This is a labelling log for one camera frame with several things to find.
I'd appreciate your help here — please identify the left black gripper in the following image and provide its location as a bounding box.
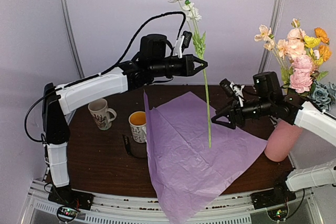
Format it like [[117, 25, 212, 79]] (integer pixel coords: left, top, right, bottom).
[[150, 54, 208, 77]]

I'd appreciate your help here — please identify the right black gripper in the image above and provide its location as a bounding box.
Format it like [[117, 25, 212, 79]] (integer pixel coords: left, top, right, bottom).
[[211, 95, 273, 130]]

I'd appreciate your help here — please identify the white flower stem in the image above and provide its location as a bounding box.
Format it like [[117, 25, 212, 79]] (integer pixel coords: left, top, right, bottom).
[[167, 0, 212, 148]]

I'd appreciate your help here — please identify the peach poppy flower stem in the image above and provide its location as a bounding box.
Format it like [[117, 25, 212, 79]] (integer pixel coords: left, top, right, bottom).
[[254, 25, 288, 59]]

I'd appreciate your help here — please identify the purple tissue paper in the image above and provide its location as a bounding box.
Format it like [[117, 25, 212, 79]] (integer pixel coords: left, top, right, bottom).
[[143, 89, 268, 224]]

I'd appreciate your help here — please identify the pink carnation flower stem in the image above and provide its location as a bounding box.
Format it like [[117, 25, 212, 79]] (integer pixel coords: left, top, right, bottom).
[[284, 55, 329, 94]]

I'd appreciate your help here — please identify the peach pink rose stem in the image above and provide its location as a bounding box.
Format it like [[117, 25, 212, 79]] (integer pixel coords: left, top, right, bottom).
[[286, 18, 307, 61]]

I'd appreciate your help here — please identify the blue hydrangea flower stem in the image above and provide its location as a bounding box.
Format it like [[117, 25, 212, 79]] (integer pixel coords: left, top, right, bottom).
[[310, 81, 335, 111]]

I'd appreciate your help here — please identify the yellow flower stem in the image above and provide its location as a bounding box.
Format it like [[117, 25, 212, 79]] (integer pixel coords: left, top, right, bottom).
[[303, 35, 323, 67]]

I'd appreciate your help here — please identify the orange flower stem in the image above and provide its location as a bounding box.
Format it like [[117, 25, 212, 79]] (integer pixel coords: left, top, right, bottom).
[[314, 27, 332, 62]]

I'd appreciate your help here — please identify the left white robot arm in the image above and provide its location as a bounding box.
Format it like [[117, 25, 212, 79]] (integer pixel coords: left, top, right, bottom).
[[42, 31, 208, 205]]

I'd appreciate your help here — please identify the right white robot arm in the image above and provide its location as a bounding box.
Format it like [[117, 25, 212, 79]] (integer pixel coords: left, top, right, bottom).
[[212, 95, 335, 204]]

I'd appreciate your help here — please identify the pink cylindrical vase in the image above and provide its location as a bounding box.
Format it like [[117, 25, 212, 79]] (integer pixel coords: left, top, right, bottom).
[[264, 120, 303, 162]]

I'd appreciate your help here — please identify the white mug yellow inside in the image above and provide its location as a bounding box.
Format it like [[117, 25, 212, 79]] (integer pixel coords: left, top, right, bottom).
[[129, 111, 146, 144]]

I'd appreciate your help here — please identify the white mug floral print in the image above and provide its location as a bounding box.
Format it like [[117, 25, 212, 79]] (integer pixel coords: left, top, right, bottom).
[[88, 98, 117, 131]]

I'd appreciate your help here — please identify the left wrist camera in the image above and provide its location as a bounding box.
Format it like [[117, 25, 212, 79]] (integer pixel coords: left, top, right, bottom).
[[172, 31, 192, 58]]

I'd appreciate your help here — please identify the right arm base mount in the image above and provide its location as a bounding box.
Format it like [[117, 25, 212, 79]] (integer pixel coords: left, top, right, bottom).
[[251, 189, 297, 222]]

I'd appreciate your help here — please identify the front aluminium rail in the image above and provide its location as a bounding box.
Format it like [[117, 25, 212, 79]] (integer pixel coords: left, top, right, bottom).
[[20, 180, 323, 223]]

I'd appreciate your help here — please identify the left aluminium frame post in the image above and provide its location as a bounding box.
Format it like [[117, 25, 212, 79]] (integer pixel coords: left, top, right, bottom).
[[60, 0, 85, 85]]

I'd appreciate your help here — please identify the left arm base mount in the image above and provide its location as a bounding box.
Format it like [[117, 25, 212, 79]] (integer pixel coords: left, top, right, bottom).
[[48, 191, 94, 222]]

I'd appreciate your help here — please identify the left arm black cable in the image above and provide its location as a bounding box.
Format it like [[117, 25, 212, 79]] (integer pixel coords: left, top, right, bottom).
[[25, 11, 187, 142]]

